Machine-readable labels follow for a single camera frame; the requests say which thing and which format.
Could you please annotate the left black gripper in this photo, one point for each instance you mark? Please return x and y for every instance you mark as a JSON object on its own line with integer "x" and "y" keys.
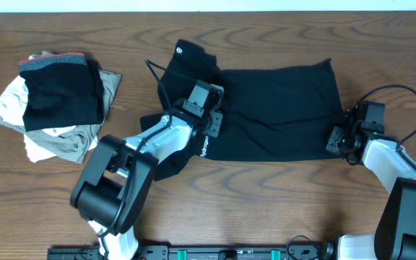
{"x": 215, "y": 128}

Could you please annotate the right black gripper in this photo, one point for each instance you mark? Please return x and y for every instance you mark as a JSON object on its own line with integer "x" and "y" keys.
{"x": 332, "y": 145}

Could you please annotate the black t-shirt with logo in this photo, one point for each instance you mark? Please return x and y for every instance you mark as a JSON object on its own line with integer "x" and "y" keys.
{"x": 276, "y": 115}

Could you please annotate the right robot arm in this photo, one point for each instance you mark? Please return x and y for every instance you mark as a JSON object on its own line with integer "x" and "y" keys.
{"x": 364, "y": 143}

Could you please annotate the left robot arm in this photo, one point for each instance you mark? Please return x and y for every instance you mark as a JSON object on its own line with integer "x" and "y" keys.
{"x": 111, "y": 190}

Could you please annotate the folded white garment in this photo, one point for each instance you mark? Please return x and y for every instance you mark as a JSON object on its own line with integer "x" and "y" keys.
{"x": 11, "y": 103}

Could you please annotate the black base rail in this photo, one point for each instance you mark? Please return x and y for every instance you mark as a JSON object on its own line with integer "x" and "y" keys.
{"x": 304, "y": 252}

